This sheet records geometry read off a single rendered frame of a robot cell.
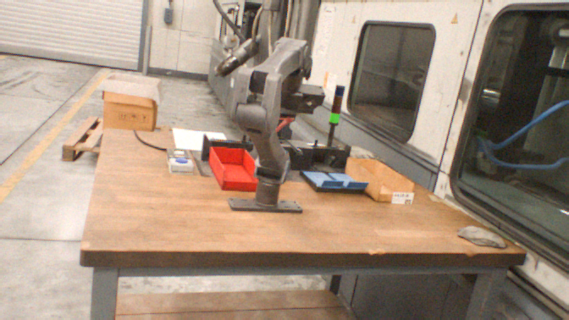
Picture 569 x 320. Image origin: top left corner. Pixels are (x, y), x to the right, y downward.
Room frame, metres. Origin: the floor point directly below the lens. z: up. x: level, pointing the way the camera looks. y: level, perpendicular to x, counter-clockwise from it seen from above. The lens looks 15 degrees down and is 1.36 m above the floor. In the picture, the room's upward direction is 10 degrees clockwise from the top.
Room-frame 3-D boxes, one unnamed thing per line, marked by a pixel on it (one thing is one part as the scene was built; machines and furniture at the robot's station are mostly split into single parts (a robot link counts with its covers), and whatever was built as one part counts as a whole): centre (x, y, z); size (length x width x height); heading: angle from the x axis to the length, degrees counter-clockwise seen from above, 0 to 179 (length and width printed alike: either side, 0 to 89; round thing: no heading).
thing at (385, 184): (1.54, -0.32, 0.93); 0.25 x 0.13 x 0.08; 20
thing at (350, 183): (1.50, -0.21, 0.93); 0.15 x 0.07 x 0.03; 22
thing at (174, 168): (1.38, 0.31, 0.90); 0.07 x 0.07 x 0.06; 20
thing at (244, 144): (1.57, 0.19, 0.95); 0.15 x 0.03 x 0.10; 110
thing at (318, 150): (1.72, -0.14, 0.95); 0.15 x 0.03 x 0.10; 110
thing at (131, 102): (4.79, 1.64, 0.40); 0.67 x 0.60 x 0.50; 12
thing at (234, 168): (1.41, 0.15, 0.93); 0.25 x 0.12 x 0.06; 20
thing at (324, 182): (1.47, -0.13, 0.93); 0.15 x 0.07 x 0.03; 24
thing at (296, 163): (1.63, 0.02, 0.94); 0.20 x 0.10 x 0.07; 110
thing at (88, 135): (4.50, 1.53, 0.07); 1.20 x 1.00 x 0.14; 14
